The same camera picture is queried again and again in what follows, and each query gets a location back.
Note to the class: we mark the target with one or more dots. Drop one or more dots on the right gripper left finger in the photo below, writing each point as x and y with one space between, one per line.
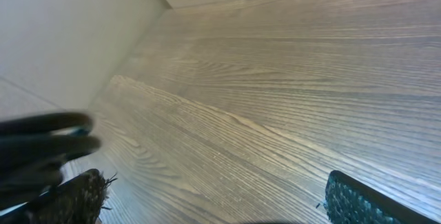
77 201

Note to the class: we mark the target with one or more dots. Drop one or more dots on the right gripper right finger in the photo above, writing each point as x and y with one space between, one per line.
348 201

